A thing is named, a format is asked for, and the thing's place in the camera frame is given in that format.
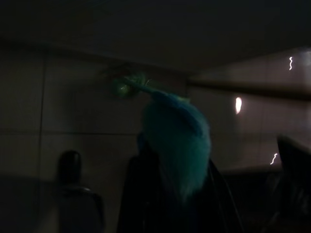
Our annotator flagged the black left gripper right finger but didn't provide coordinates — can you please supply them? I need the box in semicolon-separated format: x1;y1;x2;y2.
259;134;311;233

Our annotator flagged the green round knob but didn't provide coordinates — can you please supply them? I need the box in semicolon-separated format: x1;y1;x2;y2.
110;72;153;100

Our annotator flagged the teal fluffy pompom keychain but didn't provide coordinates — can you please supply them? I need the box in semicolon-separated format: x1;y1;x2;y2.
138;86;212;202

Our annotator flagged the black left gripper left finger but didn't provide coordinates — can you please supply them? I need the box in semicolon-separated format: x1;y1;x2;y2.
119;135;238;233

